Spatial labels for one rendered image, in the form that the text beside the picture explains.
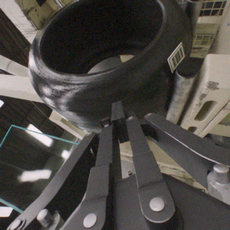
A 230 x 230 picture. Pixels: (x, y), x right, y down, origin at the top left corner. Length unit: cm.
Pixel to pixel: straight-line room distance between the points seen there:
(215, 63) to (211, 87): 6
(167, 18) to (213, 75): 21
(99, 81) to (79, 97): 6
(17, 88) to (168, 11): 101
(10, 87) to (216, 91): 119
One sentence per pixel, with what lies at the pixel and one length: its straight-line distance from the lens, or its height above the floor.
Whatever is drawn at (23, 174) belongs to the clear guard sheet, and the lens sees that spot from 135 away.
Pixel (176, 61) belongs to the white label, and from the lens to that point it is 39.
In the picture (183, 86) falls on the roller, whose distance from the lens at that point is 37.
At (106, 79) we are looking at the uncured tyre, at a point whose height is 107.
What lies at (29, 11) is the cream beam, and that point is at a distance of 97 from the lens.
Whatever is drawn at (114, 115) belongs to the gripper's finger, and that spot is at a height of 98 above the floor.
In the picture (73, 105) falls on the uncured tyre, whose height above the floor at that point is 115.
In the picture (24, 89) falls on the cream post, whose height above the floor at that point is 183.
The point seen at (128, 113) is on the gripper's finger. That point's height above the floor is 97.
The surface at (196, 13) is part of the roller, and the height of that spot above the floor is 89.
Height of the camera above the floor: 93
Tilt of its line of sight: 19 degrees up
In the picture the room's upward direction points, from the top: 80 degrees counter-clockwise
